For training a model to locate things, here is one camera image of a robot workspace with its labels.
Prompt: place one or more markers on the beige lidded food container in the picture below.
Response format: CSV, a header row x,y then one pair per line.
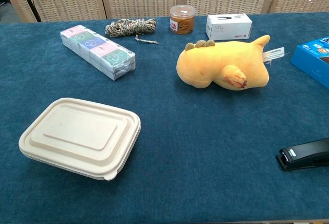
x,y
77,136

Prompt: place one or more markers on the white cardboard box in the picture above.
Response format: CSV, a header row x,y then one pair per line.
x,y
227,27

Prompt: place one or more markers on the clear jar of rubber bands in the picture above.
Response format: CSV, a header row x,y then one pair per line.
x,y
182,21

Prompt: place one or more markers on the yellow dinosaur plush toy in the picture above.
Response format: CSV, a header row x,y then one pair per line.
x,y
205,62

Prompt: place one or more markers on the blue cardboard box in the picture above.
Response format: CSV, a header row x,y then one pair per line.
x,y
312,59

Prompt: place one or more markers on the black stapler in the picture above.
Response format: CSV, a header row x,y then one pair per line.
x,y
306,154

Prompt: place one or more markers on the pastel tissue pack bundle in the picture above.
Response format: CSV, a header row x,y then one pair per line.
x,y
100,52

